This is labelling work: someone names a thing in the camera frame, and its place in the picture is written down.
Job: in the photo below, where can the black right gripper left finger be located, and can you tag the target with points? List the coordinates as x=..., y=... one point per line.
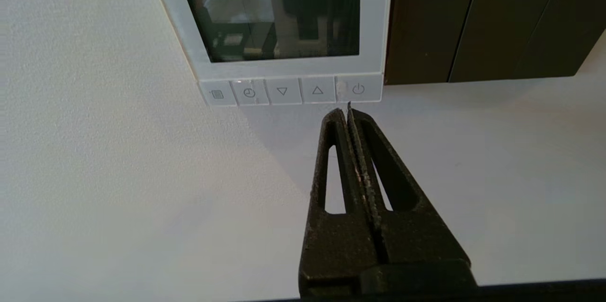
x=331, y=245

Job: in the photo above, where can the dark wall switch panel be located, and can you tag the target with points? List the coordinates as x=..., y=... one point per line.
x=426, y=22

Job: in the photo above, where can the white wall thermostat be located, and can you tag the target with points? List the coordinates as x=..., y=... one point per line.
x=293, y=69

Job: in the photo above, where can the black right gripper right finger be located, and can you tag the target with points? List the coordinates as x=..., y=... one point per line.
x=416, y=240

